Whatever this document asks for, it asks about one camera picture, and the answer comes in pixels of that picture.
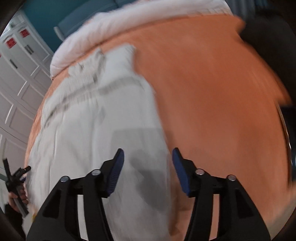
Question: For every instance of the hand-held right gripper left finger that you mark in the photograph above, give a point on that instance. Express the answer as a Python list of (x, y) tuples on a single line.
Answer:
[(116, 171)]

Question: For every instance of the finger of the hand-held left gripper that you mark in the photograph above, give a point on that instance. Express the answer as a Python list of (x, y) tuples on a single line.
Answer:
[(7, 169), (22, 170)]

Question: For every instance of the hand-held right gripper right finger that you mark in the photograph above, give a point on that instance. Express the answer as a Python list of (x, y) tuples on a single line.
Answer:
[(179, 171)]

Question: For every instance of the white crinkled jacket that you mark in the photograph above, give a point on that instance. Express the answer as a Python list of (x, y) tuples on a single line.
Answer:
[(92, 125)]

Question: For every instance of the person's left forearm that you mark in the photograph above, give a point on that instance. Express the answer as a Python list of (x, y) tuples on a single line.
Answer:
[(12, 217)]

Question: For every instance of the person's left hand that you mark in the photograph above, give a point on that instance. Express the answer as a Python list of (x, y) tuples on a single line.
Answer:
[(22, 195)]

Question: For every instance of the white panelled wardrobe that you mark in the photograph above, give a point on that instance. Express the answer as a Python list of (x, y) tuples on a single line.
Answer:
[(20, 88)]

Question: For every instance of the orange fleece blanket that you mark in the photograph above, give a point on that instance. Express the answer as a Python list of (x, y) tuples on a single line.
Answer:
[(208, 92)]

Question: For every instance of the red door sticker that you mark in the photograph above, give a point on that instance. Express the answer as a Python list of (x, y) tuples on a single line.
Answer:
[(10, 43), (24, 33)]

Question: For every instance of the white duvet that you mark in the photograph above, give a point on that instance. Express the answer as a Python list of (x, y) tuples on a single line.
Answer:
[(120, 25)]

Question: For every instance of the blue-grey headboard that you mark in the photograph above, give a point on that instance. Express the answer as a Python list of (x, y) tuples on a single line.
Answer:
[(63, 29)]

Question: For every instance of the dark cloth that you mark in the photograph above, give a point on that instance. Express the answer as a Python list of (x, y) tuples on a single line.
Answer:
[(266, 39)]

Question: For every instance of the curved metal rail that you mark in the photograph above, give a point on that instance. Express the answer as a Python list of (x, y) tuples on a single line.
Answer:
[(285, 129)]

